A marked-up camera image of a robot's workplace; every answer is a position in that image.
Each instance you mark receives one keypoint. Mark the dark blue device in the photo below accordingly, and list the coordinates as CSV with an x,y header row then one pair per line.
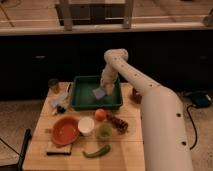
x,y
201,99

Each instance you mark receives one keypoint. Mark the crumpled plastic bag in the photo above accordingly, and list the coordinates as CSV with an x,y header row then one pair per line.
x,y
59,100

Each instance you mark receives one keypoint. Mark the green chili pepper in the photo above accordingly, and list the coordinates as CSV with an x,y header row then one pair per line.
x,y
99,153

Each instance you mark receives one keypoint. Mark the orange fruit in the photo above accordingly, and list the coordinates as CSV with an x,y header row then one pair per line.
x,y
100,114

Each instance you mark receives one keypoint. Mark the dark grape bunch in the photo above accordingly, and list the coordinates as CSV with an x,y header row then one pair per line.
x,y
120,125

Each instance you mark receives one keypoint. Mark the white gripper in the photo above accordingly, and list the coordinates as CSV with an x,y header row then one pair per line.
x,y
108,77

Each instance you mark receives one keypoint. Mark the white cup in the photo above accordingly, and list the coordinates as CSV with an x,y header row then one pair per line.
x,y
86,125

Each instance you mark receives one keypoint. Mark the orange bowl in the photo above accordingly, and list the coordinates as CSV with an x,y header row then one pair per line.
x,y
65,131

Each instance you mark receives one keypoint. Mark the glass jar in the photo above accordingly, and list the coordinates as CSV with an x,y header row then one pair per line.
x,y
53,84

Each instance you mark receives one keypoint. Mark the green plastic tray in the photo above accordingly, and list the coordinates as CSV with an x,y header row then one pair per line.
x,y
83,98

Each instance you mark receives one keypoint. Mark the green cup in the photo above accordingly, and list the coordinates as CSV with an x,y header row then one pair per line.
x,y
104,132

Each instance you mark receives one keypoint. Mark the grey-blue sponge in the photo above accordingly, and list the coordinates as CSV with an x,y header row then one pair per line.
x,y
100,92

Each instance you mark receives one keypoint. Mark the wooden chair frame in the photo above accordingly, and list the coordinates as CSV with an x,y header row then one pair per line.
x,y
91,14

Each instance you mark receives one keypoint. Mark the red apple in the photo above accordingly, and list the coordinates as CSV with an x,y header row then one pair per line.
x,y
136,96

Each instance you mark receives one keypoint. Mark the dark rectangular sponge block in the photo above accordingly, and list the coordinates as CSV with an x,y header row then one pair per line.
x,y
52,149

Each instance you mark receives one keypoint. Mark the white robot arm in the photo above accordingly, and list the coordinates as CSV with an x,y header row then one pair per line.
x,y
163,128

